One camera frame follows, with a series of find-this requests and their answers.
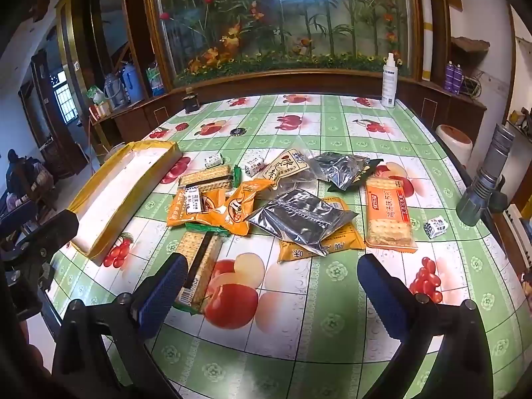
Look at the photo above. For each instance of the clear green-ended cracker packet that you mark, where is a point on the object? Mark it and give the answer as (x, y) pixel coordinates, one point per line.
(199, 270)
(205, 176)

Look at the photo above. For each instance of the green fruit print tablecloth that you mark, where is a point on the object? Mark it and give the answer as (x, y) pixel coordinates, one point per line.
(291, 320)

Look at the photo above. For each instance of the blue thermos jug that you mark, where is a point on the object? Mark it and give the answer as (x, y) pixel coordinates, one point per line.
(132, 83)

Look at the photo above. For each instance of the black bottle cap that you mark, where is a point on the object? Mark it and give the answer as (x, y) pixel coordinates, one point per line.
(239, 131)

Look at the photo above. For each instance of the yellow-edged white cardboard box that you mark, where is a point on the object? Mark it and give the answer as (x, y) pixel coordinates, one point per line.
(120, 191)

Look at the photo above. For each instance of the white yellow rolled scroll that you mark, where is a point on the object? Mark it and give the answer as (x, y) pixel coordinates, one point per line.
(427, 33)

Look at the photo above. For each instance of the small black ink bottle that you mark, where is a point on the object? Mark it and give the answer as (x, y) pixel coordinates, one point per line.
(191, 100)

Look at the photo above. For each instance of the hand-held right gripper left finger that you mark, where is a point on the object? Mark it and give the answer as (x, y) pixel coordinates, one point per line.
(162, 291)

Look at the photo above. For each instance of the grey thermos jug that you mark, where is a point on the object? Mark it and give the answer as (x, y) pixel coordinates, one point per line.
(114, 91)

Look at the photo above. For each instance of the green white bag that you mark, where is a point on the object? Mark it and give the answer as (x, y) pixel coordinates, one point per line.
(95, 95)

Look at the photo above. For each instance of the green silver-backed cracker packet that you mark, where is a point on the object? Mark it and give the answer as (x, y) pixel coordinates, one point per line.
(341, 170)

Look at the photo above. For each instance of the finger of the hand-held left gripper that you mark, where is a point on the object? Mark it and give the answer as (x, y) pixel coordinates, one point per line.
(54, 228)

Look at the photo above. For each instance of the flower and bamboo glass panel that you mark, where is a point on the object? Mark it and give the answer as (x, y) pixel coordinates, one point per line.
(291, 16)

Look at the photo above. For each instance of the red white carton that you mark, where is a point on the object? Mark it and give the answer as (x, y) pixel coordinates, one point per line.
(102, 110)

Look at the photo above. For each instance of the white bin with orange lid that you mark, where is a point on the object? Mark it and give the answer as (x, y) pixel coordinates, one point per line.
(455, 145)

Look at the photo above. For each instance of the purple spray can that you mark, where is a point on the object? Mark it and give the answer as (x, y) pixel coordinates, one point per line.
(458, 79)
(449, 78)

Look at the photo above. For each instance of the brown wood piece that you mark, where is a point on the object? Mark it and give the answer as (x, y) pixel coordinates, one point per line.
(469, 44)

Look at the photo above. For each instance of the clear dried plum packet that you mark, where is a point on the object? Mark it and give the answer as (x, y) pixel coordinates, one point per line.
(291, 170)

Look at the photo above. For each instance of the white spray bottle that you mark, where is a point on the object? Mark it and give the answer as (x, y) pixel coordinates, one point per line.
(389, 85)

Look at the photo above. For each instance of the blue green plastic bag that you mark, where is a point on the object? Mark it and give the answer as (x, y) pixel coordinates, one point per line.
(155, 79)

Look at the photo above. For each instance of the dark wooden cabinet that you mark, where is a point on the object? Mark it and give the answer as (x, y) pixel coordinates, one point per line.
(133, 118)

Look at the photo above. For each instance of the orange cracker packet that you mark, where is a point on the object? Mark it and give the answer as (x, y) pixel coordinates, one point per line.
(388, 216)

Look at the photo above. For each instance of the small white candy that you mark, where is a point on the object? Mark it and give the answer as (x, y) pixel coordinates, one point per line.
(214, 161)
(435, 227)
(254, 166)

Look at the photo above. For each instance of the small orange snack packet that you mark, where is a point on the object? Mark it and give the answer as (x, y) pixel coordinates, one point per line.
(178, 212)
(245, 203)

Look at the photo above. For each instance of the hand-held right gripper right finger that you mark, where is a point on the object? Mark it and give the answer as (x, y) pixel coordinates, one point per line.
(382, 295)

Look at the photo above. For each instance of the grey metal flashlight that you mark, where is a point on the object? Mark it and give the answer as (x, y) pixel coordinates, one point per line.
(484, 174)

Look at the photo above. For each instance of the large orange snack packet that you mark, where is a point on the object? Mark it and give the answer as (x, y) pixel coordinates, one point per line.
(345, 237)

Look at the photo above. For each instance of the large silver foil packet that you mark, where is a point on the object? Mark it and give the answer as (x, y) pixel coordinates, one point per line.
(299, 216)

